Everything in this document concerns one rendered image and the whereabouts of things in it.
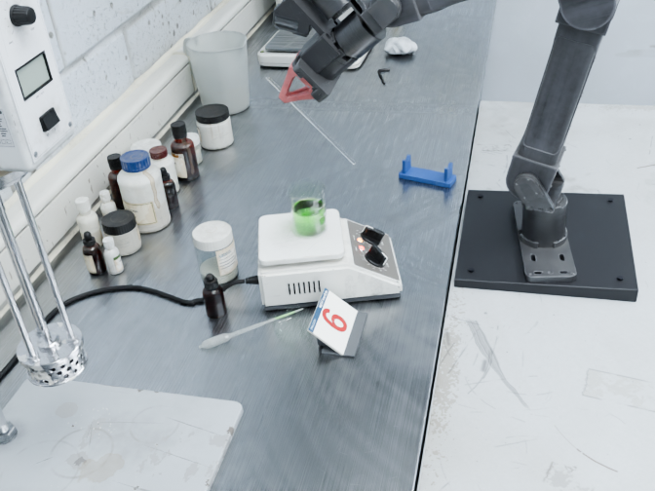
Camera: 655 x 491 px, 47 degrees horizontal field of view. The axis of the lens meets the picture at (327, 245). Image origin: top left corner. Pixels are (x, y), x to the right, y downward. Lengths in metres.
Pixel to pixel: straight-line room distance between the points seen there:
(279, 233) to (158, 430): 0.33
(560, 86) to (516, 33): 1.44
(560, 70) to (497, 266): 0.29
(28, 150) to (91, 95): 0.83
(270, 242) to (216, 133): 0.49
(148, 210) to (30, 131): 0.65
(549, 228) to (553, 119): 0.17
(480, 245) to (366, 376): 0.31
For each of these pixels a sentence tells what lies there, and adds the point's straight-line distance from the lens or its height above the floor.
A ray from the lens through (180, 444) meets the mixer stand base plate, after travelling 0.93.
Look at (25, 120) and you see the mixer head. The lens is 0.66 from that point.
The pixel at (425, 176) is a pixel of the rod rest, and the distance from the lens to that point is 1.37.
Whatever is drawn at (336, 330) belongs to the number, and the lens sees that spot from 1.02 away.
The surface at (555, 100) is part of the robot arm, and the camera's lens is 1.05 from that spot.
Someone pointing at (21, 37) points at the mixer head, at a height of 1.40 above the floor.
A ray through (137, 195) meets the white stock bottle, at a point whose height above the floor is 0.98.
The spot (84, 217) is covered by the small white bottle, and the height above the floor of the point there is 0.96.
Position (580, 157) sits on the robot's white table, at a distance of 1.47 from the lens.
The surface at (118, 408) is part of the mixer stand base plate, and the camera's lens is 0.99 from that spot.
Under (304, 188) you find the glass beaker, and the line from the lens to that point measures 1.09.
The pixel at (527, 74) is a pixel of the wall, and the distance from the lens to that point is 2.52.
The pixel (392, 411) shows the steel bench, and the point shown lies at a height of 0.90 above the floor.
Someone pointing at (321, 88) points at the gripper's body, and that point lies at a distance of 1.12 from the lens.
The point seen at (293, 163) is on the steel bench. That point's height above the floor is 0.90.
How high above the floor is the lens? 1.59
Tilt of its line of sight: 34 degrees down
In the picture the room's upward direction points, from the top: 5 degrees counter-clockwise
